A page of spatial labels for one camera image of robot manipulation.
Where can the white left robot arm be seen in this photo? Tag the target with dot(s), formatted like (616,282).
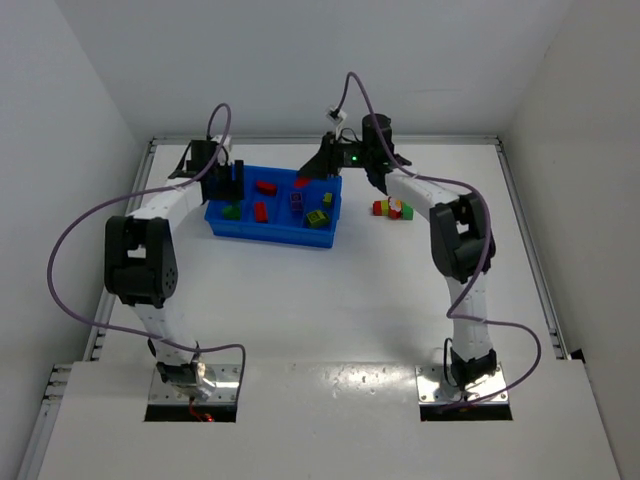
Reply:
(140,266)

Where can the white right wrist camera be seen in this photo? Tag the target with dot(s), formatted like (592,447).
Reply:
(336,116)

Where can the red lego plate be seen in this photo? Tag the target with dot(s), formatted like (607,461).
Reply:
(301,182)

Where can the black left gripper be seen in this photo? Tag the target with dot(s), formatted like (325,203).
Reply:
(230,180)

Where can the lime green lego brick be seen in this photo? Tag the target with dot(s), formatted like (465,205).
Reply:
(317,219)

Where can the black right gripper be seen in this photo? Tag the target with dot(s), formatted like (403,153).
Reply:
(331,154)

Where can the metal base plate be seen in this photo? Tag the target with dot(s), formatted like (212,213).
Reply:
(434,391)
(217,387)

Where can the purple rounded lego brick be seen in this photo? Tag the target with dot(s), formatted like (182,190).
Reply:
(296,202)

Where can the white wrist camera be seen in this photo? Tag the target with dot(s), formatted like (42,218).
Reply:
(336,116)
(224,144)

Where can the red long lego brick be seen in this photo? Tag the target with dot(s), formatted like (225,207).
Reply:
(266,188)

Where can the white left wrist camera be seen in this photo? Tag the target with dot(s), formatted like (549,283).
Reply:
(224,144)

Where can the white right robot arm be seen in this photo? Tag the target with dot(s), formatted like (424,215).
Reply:
(460,235)

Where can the red arched lego brick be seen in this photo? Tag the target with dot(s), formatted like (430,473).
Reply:
(261,212)

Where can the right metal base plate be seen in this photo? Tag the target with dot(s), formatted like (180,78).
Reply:
(434,391)

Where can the flower lego stack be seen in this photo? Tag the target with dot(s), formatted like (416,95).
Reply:
(393,209)

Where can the small lime lego brick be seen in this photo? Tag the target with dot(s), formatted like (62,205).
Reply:
(327,199)

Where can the green square lego brick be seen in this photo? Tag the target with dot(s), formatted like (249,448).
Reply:
(232,212)

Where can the blue plastic sorting bin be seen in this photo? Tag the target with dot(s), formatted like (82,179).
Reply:
(284,226)

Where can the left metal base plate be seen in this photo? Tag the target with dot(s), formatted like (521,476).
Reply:
(217,387)

